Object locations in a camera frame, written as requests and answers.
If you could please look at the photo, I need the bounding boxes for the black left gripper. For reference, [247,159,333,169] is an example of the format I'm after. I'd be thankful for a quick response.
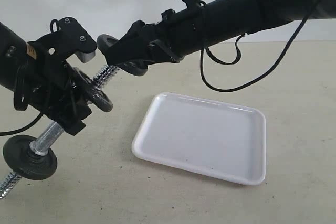
[15,61,89,135]

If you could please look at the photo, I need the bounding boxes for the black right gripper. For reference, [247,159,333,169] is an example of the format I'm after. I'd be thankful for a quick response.
[104,8,206,66]

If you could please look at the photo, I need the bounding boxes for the white rectangular plastic tray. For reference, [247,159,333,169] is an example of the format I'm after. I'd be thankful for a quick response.
[132,92,266,186]

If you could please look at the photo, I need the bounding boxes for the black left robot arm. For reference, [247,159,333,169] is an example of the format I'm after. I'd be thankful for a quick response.
[1,17,97,135]

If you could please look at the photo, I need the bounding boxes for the chrome dumbbell bar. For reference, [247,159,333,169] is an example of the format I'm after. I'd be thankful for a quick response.
[0,64,119,199]

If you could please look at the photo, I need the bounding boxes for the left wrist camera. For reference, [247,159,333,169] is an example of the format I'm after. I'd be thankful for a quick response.
[36,17,97,63]

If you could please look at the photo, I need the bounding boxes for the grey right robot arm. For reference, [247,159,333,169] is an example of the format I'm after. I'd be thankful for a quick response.
[99,0,335,66]

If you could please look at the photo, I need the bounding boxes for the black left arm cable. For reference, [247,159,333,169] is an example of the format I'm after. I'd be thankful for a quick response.
[0,77,43,136]

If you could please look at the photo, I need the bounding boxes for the black weight plate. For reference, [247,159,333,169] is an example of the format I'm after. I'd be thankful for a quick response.
[3,135,58,180]
[73,67,113,112]
[97,34,148,77]

